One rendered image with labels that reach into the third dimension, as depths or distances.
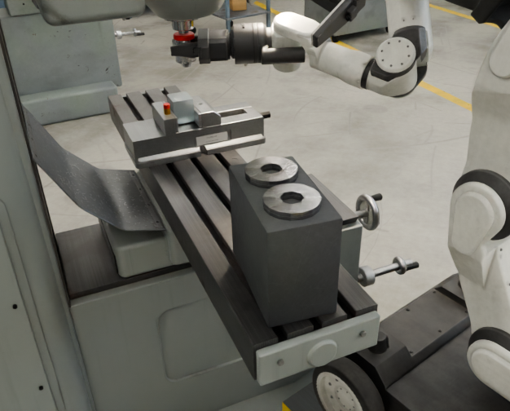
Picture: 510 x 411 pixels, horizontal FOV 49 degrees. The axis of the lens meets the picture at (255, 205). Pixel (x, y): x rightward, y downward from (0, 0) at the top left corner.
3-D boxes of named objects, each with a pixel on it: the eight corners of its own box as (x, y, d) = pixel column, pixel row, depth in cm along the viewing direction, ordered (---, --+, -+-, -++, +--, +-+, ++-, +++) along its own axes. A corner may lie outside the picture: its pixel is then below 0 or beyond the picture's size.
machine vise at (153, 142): (245, 122, 161) (244, 85, 155) (266, 143, 149) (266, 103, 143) (124, 145, 150) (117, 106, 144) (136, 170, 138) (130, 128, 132)
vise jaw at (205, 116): (205, 108, 152) (204, 94, 150) (222, 124, 143) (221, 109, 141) (184, 111, 151) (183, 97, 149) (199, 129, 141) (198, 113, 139)
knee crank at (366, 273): (411, 262, 177) (413, 246, 174) (423, 272, 173) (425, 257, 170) (350, 280, 170) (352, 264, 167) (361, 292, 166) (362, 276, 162)
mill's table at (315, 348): (177, 104, 195) (174, 82, 191) (382, 346, 98) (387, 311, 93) (110, 117, 187) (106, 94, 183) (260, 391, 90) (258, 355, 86)
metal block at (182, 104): (187, 112, 148) (186, 90, 144) (195, 121, 143) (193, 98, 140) (169, 116, 146) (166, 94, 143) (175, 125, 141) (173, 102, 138)
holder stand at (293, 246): (292, 240, 111) (292, 148, 101) (337, 312, 93) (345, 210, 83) (232, 251, 109) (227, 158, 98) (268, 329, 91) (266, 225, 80)
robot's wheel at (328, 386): (382, 447, 134) (391, 390, 124) (367, 459, 132) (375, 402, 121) (323, 394, 148) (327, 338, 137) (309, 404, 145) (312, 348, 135)
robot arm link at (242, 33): (198, 18, 130) (249, 15, 130) (201, 59, 135) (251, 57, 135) (196, 33, 119) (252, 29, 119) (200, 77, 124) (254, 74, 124)
